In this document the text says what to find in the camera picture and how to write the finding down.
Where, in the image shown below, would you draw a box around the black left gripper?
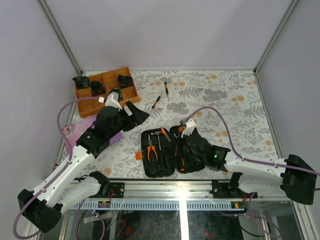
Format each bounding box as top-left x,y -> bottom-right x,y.
108,101 -> 151,139

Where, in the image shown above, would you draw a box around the thick orange black screwdriver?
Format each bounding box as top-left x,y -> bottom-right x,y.
177,156 -> 186,173

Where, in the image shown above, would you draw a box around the claw hammer black handle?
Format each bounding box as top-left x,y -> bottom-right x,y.
150,129 -> 163,151

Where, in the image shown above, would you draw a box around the small precision screwdriver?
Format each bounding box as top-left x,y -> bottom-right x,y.
151,91 -> 164,109
164,81 -> 170,101

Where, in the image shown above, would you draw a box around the orange utility knife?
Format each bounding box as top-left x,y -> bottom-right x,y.
160,127 -> 171,143

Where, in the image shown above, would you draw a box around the orange black needle-nose pliers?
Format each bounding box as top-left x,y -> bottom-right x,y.
147,135 -> 158,163

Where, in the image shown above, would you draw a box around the black plastic tool case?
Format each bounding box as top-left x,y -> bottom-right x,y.
140,125 -> 205,179

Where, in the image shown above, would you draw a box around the purple cloth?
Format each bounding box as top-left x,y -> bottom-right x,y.
61,116 -> 124,151

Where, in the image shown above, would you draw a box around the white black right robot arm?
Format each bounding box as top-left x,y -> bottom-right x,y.
181,130 -> 317,205

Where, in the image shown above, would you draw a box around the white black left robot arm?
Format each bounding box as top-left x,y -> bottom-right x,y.
17,101 -> 150,233

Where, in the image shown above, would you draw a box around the orange case latch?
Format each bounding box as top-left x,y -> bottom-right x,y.
135,151 -> 144,161

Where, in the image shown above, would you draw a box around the orange wooden compartment tray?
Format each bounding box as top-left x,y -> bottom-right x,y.
75,66 -> 140,107

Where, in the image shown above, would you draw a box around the dark rolled tape far left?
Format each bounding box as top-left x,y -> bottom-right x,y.
72,75 -> 90,90

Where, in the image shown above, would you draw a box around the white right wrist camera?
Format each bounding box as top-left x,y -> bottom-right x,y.
180,118 -> 196,138

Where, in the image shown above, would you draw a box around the aluminium front rail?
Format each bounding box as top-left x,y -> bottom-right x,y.
37,178 -> 307,202

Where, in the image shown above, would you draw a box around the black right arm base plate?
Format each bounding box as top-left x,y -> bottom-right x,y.
210,180 -> 244,199

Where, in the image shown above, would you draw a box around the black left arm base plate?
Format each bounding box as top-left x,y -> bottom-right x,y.
98,182 -> 125,199

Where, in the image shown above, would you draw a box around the grey slotted cable duct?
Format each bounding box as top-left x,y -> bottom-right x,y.
71,199 -> 246,212

